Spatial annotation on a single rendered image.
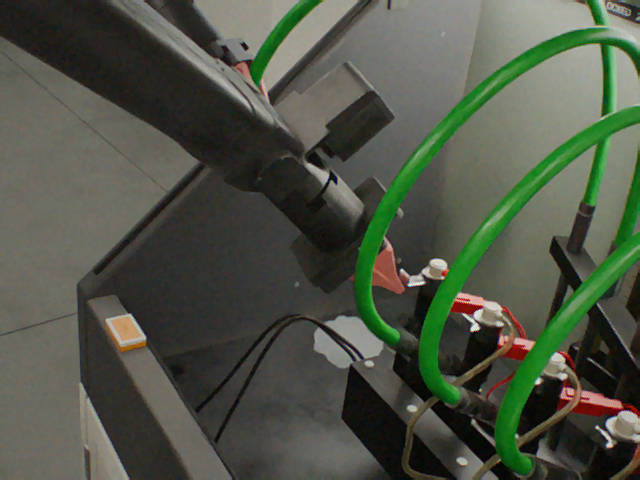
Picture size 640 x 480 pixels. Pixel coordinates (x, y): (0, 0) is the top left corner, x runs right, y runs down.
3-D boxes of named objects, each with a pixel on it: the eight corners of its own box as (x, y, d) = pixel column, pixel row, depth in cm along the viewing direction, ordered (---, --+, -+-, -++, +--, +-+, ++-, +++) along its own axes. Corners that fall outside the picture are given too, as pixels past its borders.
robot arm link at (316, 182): (228, 151, 70) (241, 179, 65) (289, 97, 69) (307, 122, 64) (278, 201, 74) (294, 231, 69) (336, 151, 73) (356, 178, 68)
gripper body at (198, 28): (254, 51, 81) (206, -9, 80) (227, 57, 71) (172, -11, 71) (206, 93, 83) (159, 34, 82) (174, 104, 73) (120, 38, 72)
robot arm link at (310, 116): (190, 103, 63) (248, 182, 59) (303, 2, 61) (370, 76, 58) (254, 154, 74) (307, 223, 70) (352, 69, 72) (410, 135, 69)
